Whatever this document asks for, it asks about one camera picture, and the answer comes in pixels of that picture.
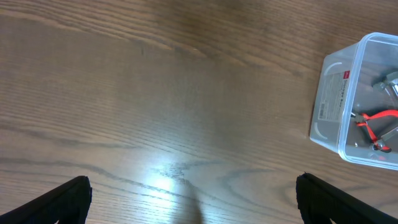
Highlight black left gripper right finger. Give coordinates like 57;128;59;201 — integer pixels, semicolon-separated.
296;173;397;224

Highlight red handled pliers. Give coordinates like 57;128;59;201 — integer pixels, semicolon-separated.
351;110;397;149

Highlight silver wrench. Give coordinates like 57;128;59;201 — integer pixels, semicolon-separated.
373;127;397;153

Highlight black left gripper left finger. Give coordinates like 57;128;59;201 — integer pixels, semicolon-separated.
1;175;92;224

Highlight claw hammer orange black handle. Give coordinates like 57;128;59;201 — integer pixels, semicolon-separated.
372;70;397;101

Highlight clear plastic storage container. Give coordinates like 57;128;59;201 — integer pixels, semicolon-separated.
310;32;397;170

